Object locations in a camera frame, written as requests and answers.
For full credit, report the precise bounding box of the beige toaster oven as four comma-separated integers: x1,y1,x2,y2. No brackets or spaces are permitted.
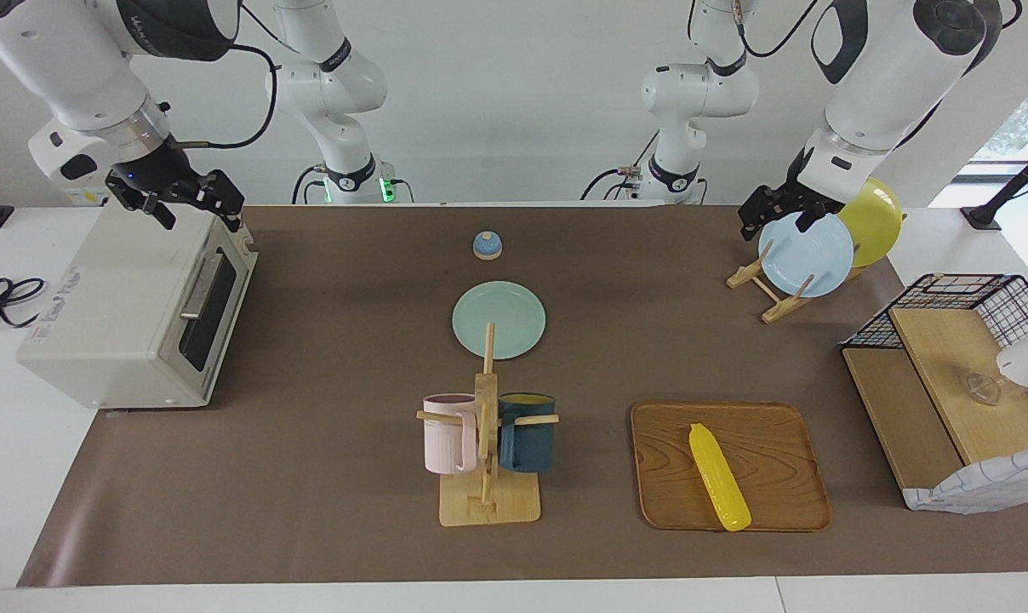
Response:
16,204,258,411

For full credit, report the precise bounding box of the yellow corn cob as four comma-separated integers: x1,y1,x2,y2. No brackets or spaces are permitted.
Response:
689,423,751,532

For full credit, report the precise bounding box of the pale green plate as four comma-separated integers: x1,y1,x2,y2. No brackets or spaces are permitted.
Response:
452,281,546,360

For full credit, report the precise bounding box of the light blue plate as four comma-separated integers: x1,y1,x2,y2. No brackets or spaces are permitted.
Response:
757,212,855,298

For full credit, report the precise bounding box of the yellow plate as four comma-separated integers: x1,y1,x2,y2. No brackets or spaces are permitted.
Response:
836,178,904,269

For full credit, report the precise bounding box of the wooden plate rack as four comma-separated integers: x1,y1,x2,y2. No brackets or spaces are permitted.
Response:
727,238,868,324

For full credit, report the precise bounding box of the wooden two-tier shelf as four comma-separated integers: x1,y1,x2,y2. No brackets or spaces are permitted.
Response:
843,306,1028,512

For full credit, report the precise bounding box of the black stand with base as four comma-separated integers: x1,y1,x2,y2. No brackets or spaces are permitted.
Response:
961,136,1028,231

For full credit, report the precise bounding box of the wooden serving tray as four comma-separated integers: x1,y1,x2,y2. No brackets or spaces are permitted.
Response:
631,401,832,533

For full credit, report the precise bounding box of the clear glass cup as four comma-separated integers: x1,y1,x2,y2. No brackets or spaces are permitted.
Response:
961,370,1005,406

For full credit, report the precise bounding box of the brown table mat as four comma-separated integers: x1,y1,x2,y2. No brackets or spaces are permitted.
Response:
18,204,1028,588

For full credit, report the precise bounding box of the pink mug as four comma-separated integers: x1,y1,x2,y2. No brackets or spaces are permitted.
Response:
422,393,478,475

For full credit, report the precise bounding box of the dark blue mug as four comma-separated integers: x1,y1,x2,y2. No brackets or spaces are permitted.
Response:
499,392,557,474

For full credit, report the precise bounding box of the white checked cloth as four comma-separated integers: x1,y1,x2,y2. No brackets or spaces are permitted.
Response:
903,449,1028,515

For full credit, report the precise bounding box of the wooden mug tree stand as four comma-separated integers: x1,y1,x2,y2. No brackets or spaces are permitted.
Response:
416,322,560,527

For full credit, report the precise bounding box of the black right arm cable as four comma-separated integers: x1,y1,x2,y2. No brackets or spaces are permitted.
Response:
169,43,278,152

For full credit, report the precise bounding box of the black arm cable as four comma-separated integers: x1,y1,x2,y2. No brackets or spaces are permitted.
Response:
169,43,278,152
734,0,823,60

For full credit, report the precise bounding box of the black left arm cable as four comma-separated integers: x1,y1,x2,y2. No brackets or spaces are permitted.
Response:
734,0,823,60

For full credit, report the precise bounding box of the black wire basket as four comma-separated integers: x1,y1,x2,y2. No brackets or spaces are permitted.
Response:
846,272,1028,427

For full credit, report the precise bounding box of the looped black cable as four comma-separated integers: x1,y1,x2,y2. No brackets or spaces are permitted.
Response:
0,277,47,333

